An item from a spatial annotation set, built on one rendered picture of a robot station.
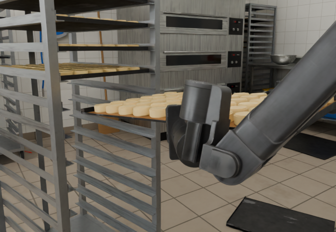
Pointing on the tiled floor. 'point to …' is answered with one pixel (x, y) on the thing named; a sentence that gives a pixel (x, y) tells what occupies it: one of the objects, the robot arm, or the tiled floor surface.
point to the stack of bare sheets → (275, 219)
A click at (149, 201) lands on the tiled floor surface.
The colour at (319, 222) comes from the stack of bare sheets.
